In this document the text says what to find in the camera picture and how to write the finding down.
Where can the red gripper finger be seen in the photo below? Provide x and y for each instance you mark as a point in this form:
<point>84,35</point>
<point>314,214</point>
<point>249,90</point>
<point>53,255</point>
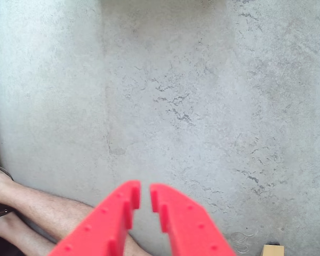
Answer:
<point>186,229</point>
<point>101,229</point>

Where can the bare person leg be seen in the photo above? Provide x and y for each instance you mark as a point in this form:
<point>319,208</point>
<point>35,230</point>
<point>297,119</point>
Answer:
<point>42,208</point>
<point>16,234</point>

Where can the light wooden block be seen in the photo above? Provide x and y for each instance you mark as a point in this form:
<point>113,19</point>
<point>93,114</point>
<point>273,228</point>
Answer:
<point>273,251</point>

